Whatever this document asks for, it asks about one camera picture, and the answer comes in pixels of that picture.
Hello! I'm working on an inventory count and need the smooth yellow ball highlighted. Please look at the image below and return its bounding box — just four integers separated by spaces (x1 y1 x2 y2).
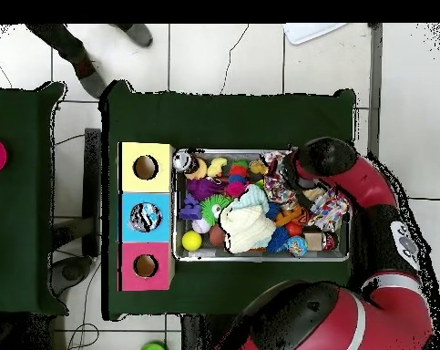
181 230 203 252

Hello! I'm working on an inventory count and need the black and white can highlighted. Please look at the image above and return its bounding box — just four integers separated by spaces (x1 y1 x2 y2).
172 150 201 175

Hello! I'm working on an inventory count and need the person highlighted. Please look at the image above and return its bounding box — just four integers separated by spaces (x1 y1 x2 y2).
24 23 154 100

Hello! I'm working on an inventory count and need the shallow wire mesh bin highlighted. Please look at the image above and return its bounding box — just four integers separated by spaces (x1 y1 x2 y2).
171 148 353 263

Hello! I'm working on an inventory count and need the white tray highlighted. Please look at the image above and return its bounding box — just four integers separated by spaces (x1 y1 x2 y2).
282 23 348 46

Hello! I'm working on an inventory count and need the green spiky toy with eyes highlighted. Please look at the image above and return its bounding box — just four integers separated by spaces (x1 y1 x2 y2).
200 193 233 226

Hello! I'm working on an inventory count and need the dark green side table cloth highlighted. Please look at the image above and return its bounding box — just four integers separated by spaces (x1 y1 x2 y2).
0 81 69 316

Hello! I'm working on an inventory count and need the purple spiky ball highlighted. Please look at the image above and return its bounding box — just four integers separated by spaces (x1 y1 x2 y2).
186 177 226 201

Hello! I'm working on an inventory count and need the cream waffle cloth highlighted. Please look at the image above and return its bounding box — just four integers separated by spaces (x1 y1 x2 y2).
219 205 277 255

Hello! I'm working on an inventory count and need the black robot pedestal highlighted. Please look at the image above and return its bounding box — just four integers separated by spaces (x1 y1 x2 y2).
180 314 242 350

